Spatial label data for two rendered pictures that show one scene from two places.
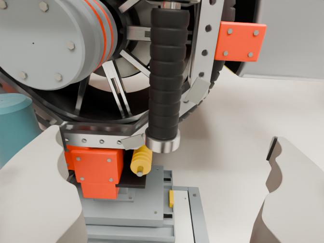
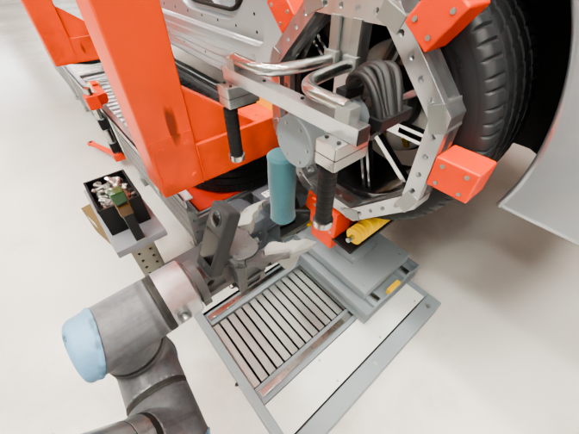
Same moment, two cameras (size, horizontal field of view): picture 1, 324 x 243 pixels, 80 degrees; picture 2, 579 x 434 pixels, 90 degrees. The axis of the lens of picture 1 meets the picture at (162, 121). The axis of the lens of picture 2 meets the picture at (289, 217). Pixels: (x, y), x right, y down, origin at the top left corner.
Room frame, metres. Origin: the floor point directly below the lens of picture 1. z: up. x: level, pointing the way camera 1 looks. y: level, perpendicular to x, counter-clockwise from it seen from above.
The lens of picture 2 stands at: (-0.13, -0.30, 1.20)
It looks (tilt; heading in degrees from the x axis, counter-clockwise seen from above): 44 degrees down; 51
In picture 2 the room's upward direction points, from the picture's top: straight up
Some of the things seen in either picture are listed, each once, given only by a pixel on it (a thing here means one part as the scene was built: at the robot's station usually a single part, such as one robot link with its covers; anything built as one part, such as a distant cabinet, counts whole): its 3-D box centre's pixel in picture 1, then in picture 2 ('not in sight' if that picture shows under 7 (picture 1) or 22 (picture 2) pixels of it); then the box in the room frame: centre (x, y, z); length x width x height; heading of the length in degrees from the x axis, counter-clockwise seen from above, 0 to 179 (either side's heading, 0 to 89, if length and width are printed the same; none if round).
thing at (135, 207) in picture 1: (116, 169); (354, 228); (0.61, 0.18, 0.32); 0.40 x 0.30 x 0.28; 91
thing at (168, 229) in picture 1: (118, 201); (347, 257); (0.61, 0.18, 0.13); 0.50 x 0.36 x 0.10; 91
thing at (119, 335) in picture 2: not in sight; (121, 327); (-0.20, -0.01, 0.80); 0.12 x 0.09 x 0.10; 1
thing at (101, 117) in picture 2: not in sight; (105, 127); (0.05, 1.85, 0.30); 0.09 x 0.05 x 0.50; 91
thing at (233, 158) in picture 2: not in sight; (233, 133); (0.20, 0.34, 0.83); 0.04 x 0.04 x 0.16
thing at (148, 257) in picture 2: not in sight; (140, 244); (-0.11, 0.77, 0.21); 0.10 x 0.10 x 0.42; 1
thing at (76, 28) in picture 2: not in sight; (103, 28); (0.41, 2.61, 0.69); 0.52 x 0.17 x 0.35; 1
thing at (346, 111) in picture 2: not in sight; (351, 65); (0.31, 0.07, 1.03); 0.19 x 0.18 x 0.11; 1
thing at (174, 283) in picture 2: not in sight; (179, 292); (-0.11, -0.01, 0.81); 0.10 x 0.05 x 0.09; 91
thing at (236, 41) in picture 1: (234, 41); (459, 173); (0.45, -0.14, 0.85); 0.09 x 0.08 x 0.07; 91
